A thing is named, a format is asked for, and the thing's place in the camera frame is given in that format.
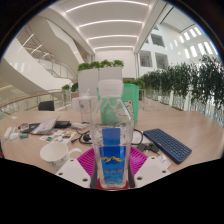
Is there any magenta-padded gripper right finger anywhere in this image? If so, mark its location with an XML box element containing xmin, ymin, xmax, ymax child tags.
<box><xmin>128</xmin><ymin>146</ymin><xmax>172</xmax><ymax>189</ymax></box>

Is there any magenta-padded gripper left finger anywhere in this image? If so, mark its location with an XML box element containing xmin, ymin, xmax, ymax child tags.
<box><xmin>54</xmin><ymin>147</ymin><xmax>100</xmax><ymax>190</ymax></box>

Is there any clear blue-labelled water bottle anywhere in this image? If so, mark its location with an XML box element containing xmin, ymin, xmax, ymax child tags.
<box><xmin>90</xmin><ymin>79</ymin><xmax>135</xmax><ymax>190</ymax></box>

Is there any small white card box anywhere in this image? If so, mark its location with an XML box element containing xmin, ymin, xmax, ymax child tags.
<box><xmin>156</xmin><ymin>153</ymin><xmax>172</xmax><ymax>168</ymax></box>

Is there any white ceramic mug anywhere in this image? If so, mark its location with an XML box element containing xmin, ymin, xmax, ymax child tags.
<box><xmin>39</xmin><ymin>142</ymin><xmax>83</xmax><ymax>168</ymax></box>

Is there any dark blue keyboard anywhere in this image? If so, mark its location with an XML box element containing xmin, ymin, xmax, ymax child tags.
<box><xmin>142</xmin><ymin>128</ymin><xmax>193</xmax><ymax>165</ymax></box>

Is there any colourful sticker sheet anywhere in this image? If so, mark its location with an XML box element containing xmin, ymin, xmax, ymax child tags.
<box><xmin>38</xmin><ymin>129</ymin><xmax>77</xmax><ymax>145</ymax></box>

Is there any black pouch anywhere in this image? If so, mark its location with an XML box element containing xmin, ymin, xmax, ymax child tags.
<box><xmin>53</xmin><ymin>120</ymin><xmax>72</xmax><ymax>130</ymax></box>

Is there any clear plastic tumbler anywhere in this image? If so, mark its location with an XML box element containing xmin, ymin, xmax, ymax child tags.
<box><xmin>77</xmin><ymin>89</ymin><xmax>94</xmax><ymax>125</ymax></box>

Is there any black office chair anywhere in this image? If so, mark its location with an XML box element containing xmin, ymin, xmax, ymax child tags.
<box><xmin>37</xmin><ymin>100</ymin><xmax>56</xmax><ymax>112</ymax></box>

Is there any green tote bag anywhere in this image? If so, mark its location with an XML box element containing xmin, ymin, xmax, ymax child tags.
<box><xmin>96</xmin><ymin>83</ymin><xmax>141</xmax><ymax>124</ymax></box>

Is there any white remote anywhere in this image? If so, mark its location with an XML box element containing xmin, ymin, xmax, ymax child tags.
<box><xmin>3</xmin><ymin>125</ymin><xmax>15</xmax><ymax>141</ymax></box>

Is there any shelf unit with plants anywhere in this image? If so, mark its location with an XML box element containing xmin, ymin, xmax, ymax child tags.
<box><xmin>123</xmin><ymin>78</ymin><xmax>147</xmax><ymax>92</ymax></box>

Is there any white cabinet with plants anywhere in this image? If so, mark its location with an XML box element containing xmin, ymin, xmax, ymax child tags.
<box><xmin>77</xmin><ymin>59</ymin><xmax>125</xmax><ymax>98</ymax></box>

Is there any row of green trees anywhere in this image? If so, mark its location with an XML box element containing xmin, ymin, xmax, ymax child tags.
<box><xmin>139</xmin><ymin>54</ymin><xmax>224</xmax><ymax>112</ymax></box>

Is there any black cable bundle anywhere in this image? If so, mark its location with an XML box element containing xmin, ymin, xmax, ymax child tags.
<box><xmin>70</xmin><ymin>128</ymin><xmax>158</xmax><ymax>155</ymax></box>

